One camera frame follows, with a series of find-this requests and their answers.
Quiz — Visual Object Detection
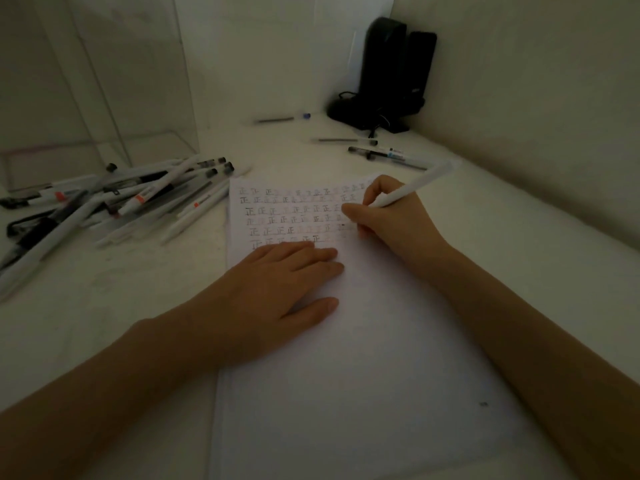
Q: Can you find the white paper sheet with marks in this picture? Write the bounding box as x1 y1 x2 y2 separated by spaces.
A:
207 172 532 480

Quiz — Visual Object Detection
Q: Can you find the clear acrylic box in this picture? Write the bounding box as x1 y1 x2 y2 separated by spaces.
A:
0 0 201 193

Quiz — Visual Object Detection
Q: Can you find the grey pen with blue cap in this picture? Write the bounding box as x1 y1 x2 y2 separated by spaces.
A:
256 113 312 124

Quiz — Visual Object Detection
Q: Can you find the black cable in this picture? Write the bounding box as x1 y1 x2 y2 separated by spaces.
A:
327 91 391 139

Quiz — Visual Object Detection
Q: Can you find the white pen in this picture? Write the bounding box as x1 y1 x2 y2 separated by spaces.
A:
367 162 456 210

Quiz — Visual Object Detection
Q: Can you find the person's right hand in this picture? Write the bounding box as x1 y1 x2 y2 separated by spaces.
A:
341 175 454 276

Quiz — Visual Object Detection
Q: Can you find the person's right forearm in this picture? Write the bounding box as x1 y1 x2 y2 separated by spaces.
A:
425 245 640 480

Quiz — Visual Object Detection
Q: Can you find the pile of white pens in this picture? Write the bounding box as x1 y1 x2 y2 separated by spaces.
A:
0 156 252 303

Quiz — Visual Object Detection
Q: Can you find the black rectangular box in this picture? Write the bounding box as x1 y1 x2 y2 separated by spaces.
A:
405 31 438 116

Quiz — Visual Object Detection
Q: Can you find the person's left hand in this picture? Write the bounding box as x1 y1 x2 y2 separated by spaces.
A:
199 242 345 371

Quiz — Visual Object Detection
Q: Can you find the person's left forearm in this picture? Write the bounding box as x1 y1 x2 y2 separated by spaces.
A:
0 295 236 480

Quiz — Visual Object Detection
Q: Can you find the clear pen with black cap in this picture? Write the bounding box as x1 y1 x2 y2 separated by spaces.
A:
348 146 407 161

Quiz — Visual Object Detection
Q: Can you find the black rounded desktop device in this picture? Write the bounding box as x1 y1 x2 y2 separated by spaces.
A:
327 17 426 134

